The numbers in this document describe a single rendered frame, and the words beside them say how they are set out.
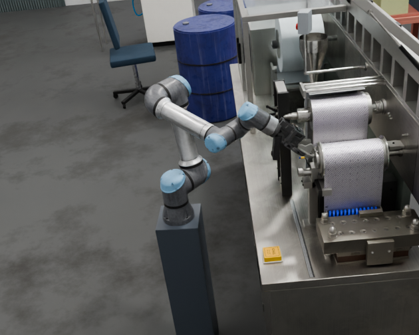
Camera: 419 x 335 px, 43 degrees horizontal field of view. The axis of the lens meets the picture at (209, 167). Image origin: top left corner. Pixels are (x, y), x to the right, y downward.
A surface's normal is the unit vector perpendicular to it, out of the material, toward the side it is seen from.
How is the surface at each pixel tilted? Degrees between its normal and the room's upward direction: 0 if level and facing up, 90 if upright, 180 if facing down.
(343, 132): 92
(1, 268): 0
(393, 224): 0
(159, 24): 90
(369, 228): 0
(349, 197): 90
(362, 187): 90
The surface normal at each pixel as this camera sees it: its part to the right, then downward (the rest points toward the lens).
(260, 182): -0.11, -0.85
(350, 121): 0.02, 0.54
